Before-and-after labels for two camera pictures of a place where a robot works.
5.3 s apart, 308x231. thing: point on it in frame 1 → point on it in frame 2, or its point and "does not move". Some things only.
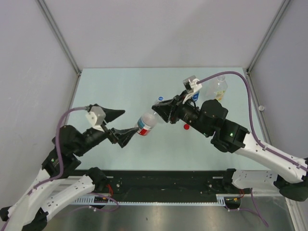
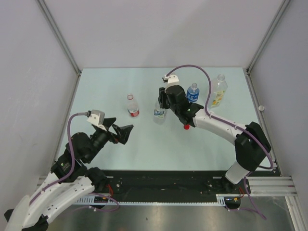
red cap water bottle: (146, 123) → (132, 106)
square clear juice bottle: (220, 88) does not move
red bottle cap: (186, 126) does not move
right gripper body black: (179, 111) → (164, 103)
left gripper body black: (109, 133) does not move
